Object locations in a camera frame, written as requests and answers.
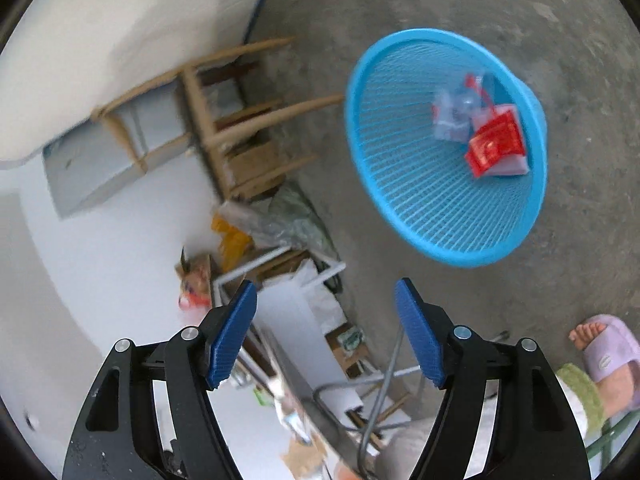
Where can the white metal frame table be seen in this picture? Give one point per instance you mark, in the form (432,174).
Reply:
(327,274)

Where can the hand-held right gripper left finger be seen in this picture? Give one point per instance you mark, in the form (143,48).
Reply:
(232,332)

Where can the yellow plastic bag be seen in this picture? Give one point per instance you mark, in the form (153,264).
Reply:
(232,245)

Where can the white board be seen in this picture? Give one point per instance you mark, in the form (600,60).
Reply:
(295,320)

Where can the small open cardboard box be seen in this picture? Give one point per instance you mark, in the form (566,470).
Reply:
(197,267)

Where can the grey metal tube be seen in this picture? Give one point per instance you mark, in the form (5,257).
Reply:
(392,360)

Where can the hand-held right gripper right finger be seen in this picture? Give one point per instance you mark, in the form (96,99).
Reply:
(417,335)

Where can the red plastic bag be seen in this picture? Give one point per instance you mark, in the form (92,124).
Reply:
(195,300)

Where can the green trouser cuff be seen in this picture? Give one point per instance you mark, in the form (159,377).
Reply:
(582,390)

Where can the clear plastic bag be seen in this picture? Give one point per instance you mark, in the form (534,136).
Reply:
(450,120)

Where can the blue plastic mesh basket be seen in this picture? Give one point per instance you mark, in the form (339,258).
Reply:
(400,185)

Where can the grey refrigerator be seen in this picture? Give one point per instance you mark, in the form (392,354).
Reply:
(85,170)

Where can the wooden chair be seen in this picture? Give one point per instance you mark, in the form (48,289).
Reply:
(200,110)

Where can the crumpled clear plastic sheet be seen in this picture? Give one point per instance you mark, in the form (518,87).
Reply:
(285,220)

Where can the plain cardboard box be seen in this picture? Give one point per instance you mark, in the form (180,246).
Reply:
(255,160)

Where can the person's foot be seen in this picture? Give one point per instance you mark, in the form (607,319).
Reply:
(587,335)

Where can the red foil packet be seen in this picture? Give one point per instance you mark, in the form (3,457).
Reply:
(495,145)

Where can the blue edge strip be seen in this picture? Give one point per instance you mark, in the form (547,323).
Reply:
(259,0)

